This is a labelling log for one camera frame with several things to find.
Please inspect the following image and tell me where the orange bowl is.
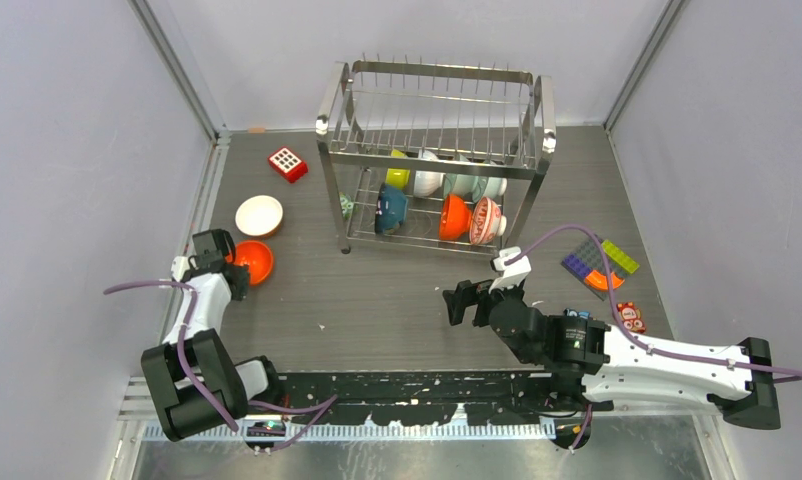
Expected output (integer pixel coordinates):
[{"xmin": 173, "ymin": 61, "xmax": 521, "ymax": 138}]
[
  {"xmin": 227, "ymin": 240, "xmax": 275, "ymax": 286},
  {"xmin": 438, "ymin": 194, "xmax": 472, "ymax": 241}
]

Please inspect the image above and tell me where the red white patterned bowl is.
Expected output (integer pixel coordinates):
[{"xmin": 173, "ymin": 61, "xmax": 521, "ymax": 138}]
[{"xmin": 469, "ymin": 197, "xmax": 507, "ymax": 245}]

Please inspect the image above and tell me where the dark blue bowl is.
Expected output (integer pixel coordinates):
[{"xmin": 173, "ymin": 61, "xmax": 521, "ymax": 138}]
[{"xmin": 374, "ymin": 183, "xmax": 408, "ymax": 235}]

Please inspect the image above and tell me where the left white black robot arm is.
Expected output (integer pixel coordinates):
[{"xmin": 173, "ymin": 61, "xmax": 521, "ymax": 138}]
[{"xmin": 141, "ymin": 229, "xmax": 284, "ymax": 441}]

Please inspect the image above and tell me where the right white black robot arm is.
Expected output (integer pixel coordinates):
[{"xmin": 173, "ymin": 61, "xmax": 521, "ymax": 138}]
[{"xmin": 442, "ymin": 280, "xmax": 781, "ymax": 430}]

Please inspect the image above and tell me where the white bowl in rack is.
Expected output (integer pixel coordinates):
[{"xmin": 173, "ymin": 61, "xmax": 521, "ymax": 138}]
[{"xmin": 413, "ymin": 149, "xmax": 444, "ymax": 198}]

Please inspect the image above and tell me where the steel two-tier dish rack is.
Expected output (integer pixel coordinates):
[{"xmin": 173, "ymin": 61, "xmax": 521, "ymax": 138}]
[{"xmin": 315, "ymin": 59, "xmax": 557, "ymax": 255}]

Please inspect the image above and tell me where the white bowl brown outside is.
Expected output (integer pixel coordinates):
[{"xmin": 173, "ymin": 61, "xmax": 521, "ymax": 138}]
[{"xmin": 234, "ymin": 195, "xmax": 284, "ymax": 237}]

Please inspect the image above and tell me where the blue cartoon sticker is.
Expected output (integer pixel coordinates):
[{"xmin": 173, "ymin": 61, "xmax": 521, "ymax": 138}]
[{"xmin": 564, "ymin": 308, "xmax": 591, "ymax": 319}]

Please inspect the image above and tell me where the purple brick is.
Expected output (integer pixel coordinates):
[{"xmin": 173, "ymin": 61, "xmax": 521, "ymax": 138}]
[{"xmin": 561, "ymin": 254, "xmax": 593, "ymax": 281}]

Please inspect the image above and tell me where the pale green bowl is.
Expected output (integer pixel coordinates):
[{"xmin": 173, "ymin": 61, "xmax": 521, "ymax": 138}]
[
  {"xmin": 471, "ymin": 176, "xmax": 508, "ymax": 202},
  {"xmin": 442, "ymin": 173, "xmax": 481, "ymax": 200}
]

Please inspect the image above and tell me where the orange curved toy piece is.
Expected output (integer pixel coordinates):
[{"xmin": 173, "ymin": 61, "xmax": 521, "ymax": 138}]
[{"xmin": 583, "ymin": 270, "xmax": 624, "ymax": 292}]

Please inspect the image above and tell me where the red white grid block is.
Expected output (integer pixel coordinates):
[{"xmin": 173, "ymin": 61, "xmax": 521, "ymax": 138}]
[{"xmin": 267, "ymin": 147, "xmax": 309, "ymax": 184}]

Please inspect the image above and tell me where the yellow bowl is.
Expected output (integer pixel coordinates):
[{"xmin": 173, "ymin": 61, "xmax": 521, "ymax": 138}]
[{"xmin": 385, "ymin": 149, "xmax": 410, "ymax": 190}]

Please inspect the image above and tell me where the small green patterned object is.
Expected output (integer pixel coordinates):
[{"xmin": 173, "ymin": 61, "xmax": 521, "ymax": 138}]
[{"xmin": 339, "ymin": 193, "xmax": 354, "ymax": 220}]

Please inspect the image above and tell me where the lime green brick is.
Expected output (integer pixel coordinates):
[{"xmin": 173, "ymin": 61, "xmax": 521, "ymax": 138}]
[{"xmin": 602, "ymin": 239, "xmax": 640, "ymax": 275}]

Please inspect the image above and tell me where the red cartoon toy block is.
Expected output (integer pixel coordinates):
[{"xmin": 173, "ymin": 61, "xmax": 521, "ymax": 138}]
[{"xmin": 616, "ymin": 302, "xmax": 647, "ymax": 334}]

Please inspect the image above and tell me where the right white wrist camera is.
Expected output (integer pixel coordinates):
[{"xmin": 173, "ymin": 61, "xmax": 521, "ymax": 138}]
[{"xmin": 489, "ymin": 246, "xmax": 532, "ymax": 293}]

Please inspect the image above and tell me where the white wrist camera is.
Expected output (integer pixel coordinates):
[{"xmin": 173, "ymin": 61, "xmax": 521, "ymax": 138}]
[
  {"xmin": 171, "ymin": 255, "xmax": 198, "ymax": 283},
  {"xmin": 489, "ymin": 246, "xmax": 532, "ymax": 293}
]

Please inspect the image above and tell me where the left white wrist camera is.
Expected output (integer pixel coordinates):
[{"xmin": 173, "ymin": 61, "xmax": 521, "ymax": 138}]
[{"xmin": 171, "ymin": 255, "xmax": 198, "ymax": 283}]

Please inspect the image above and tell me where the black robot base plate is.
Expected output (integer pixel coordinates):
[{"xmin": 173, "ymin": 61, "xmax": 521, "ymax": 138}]
[{"xmin": 254, "ymin": 370, "xmax": 585, "ymax": 426}]

